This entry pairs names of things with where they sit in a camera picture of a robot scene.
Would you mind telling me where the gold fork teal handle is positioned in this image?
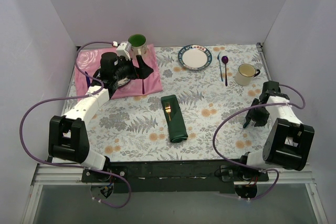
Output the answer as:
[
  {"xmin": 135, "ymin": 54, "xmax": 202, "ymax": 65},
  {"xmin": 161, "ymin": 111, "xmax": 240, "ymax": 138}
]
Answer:
[{"xmin": 165, "ymin": 102, "xmax": 172, "ymax": 122}]

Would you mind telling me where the dark green cloth napkin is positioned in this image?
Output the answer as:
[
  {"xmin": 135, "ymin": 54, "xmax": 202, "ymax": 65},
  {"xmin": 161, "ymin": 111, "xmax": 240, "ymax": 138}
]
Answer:
[{"xmin": 161, "ymin": 95, "xmax": 188, "ymax": 143}]

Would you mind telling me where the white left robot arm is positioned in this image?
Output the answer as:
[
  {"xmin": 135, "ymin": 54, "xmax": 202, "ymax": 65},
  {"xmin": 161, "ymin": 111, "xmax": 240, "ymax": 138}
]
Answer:
[{"xmin": 48, "ymin": 52, "xmax": 154, "ymax": 182}]

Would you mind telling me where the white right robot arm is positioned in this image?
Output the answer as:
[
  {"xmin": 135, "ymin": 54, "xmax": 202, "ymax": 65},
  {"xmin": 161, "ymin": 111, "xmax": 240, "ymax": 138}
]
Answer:
[{"xmin": 237, "ymin": 81, "xmax": 314, "ymax": 181}]

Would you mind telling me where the blue floral patterned plate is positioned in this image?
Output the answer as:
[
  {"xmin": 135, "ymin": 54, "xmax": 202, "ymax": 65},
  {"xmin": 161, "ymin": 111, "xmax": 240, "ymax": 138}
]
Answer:
[{"xmin": 118, "ymin": 78, "xmax": 131, "ymax": 88}]

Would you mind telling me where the purple metallic fork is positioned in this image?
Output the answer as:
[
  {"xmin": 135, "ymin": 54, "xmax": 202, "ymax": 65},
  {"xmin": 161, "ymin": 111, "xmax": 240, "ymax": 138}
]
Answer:
[{"xmin": 142, "ymin": 79, "xmax": 145, "ymax": 94}]

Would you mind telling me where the green interior ceramic mug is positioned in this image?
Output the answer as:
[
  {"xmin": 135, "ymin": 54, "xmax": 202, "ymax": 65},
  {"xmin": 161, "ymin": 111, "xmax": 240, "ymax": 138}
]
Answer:
[{"xmin": 128, "ymin": 34, "xmax": 148, "ymax": 59}]

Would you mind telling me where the pink cloth placemat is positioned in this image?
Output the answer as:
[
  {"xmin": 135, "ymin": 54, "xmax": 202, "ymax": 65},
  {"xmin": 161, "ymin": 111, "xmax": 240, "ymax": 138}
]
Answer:
[{"xmin": 75, "ymin": 44, "xmax": 163, "ymax": 99}]

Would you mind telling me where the purple blue knife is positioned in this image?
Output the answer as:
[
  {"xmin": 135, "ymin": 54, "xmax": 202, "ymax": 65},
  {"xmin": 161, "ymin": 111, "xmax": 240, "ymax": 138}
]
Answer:
[{"xmin": 85, "ymin": 71, "xmax": 91, "ymax": 88}]

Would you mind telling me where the floral patterned tablecloth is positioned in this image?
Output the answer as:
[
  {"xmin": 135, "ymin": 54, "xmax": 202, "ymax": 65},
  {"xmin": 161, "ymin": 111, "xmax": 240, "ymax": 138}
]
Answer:
[{"xmin": 87, "ymin": 45, "xmax": 273, "ymax": 162}]

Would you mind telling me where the white plate blue lettered rim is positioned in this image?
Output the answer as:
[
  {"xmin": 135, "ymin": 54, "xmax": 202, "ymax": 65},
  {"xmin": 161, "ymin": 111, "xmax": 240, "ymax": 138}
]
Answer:
[{"xmin": 177, "ymin": 45, "xmax": 213, "ymax": 71}]

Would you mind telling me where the purple metallic spoon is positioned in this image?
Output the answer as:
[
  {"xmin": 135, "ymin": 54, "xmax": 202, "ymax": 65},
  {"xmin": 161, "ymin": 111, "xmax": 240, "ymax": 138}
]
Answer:
[{"xmin": 221, "ymin": 56, "xmax": 228, "ymax": 87}]

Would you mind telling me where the blue metallic teaspoon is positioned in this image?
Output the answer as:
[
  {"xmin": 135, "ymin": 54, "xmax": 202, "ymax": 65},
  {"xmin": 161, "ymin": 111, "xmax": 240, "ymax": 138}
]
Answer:
[{"xmin": 217, "ymin": 53, "xmax": 223, "ymax": 82}]

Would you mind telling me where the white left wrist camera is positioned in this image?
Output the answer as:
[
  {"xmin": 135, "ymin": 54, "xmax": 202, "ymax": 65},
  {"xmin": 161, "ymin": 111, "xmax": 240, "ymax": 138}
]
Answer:
[{"xmin": 112, "ymin": 41, "xmax": 131, "ymax": 61}]

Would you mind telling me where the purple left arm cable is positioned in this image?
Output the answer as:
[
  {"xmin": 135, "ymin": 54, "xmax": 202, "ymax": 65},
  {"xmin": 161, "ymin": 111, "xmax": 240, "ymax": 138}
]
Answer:
[{"xmin": 20, "ymin": 40, "xmax": 132, "ymax": 208}]

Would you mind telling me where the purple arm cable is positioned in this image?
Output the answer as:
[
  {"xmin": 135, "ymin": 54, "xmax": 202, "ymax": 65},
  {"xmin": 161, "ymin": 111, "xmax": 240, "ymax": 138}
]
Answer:
[
  {"xmin": 20, "ymin": 40, "xmax": 132, "ymax": 208},
  {"xmin": 212, "ymin": 84, "xmax": 307, "ymax": 201}
]

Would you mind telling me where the cream enamel mug black handle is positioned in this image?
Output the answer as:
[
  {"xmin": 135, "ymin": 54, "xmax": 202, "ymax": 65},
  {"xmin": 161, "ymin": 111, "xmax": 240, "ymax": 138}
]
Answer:
[{"xmin": 235, "ymin": 63, "xmax": 260, "ymax": 86}]

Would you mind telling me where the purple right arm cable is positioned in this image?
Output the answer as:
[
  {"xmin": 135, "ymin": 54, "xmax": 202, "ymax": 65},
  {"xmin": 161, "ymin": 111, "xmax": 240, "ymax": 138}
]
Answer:
[{"xmin": 212, "ymin": 84, "xmax": 307, "ymax": 201}]

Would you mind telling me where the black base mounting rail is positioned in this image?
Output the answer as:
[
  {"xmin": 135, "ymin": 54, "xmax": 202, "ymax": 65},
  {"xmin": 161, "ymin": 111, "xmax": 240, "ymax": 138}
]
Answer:
[{"xmin": 81, "ymin": 159, "xmax": 269, "ymax": 194}]

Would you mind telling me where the silver aluminium frame rail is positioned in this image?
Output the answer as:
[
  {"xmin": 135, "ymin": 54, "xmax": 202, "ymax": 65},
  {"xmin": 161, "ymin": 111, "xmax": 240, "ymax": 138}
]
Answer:
[{"xmin": 31, "ymin": 163, "xmax": 90, "ymax": 187}]

